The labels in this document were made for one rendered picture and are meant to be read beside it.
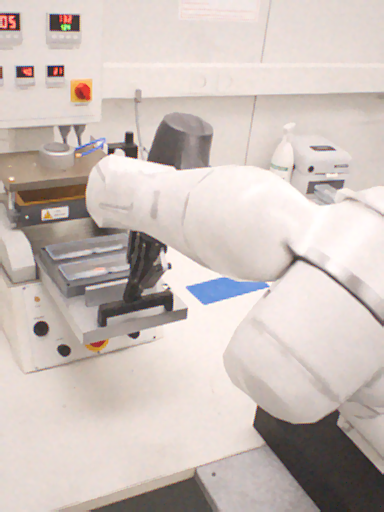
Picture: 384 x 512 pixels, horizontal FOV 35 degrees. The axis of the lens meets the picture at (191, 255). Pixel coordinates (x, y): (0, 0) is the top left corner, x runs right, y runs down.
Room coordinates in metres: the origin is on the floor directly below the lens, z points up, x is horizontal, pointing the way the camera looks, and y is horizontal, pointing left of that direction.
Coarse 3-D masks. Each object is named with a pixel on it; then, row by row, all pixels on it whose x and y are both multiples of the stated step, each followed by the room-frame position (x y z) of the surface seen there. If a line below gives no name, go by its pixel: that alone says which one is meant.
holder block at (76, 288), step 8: (40, 248) 1.11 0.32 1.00; (40, 256) 1.11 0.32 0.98; (48, 256) 1.08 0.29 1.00; (88, 256) 1.10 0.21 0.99; (96, 256) 1.11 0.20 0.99; (104, 256) 1.11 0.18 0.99; (48, 264) 1.06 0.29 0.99; (56, 264) 1.05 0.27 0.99; (56, 272) 1.03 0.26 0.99; (128, 272) 1.06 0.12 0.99; (56, 280) 1.02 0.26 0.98; (64, 280) 1.00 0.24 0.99; (88, 280) 1.01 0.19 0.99; (96, 280) 1.01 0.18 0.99; (104, 280) 1.02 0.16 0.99; (112, 280) 1.03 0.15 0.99; (120, 280) 1.04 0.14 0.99; (64, 288) 0.98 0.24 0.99; (72, 288) 0.98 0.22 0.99; (80, 288) 0.99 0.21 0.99; (72, 296) 0.98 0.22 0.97
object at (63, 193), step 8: (80, 184) 1.32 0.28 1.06; (16, 192) 1.24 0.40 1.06; (24, 192) 1.24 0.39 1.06; (32, 192) 1.25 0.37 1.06; (40, 192) 1.25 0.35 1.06; (48, 192) 1.26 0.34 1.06; (56, 192) 1.26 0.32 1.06; (64, 192) 1.27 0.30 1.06; (72, 192) 1.27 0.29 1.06; (80, 192) 1.28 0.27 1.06; (16, 200) 1.24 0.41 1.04; (24, 200) 1.20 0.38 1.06; (32, 200) 1.21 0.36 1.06; (40, 200) 1.21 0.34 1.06; (48, 200) 1.22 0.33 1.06; (56, 200) 1.23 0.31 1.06; (64, 200) 1.24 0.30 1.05
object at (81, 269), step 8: (112, 256) 1.10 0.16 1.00; (120, 256) 1.10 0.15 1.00; (72, 264) 1.05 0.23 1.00; (80, 264) 1.05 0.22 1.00; (88, 264) 1.05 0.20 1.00; (96, 264) 1.06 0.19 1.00; (104, 264) 1.06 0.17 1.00; (112, 264) 1.07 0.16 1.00; (120, 264) 1.07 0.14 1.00; (128, 264) 1.07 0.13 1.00; (64, 272) 1.01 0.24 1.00; (72, 272) 1.02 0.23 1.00; (80, 272) 1.02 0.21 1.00; (88, 272) 1.02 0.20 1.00; (96, 272) 1.03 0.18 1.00
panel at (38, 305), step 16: (32, 288) 1.08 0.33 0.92; (32, 304) 1.06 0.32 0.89; (48, 304) 1.08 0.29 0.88; (32, 320) 1.05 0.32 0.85; (48, 320) 1.06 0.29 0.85; (64, 320) 1.08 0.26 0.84; (32, 336) 1.03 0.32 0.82; (48, 336) 1.05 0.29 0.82; (64, 336) 1.06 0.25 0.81; (128, 336) 1.13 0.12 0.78; (144, 336) 1.15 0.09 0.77; (32, 352) 1.02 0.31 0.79; (48, 352) 1.03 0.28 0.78; (80, 352) 1.06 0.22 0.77; (96, 352) 1.08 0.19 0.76
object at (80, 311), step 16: (48, 272) 1.06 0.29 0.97; (48, 288) 1.03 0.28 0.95; (96, 288) 0.96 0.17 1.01; (112, 288) 0.98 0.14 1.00; (160, 288) 1.05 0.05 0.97; (64, 304) 0.96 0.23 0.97; (80, 304) 0.96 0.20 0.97; (96, 304) 0.96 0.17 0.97; (176, 304) 1.00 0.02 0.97; (80, 320) 0.91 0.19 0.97; (96, 320) 0.92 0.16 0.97; (112, 320) 0.92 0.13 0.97; (128, 320) 0.93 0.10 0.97; (144, 320) 0.94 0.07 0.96; (160, 320) 0.96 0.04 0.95; (176, 320) 0.98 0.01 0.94; (80, 336) 0.88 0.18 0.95; (96, 336) 0.89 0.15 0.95; (112, 336) 0.91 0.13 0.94
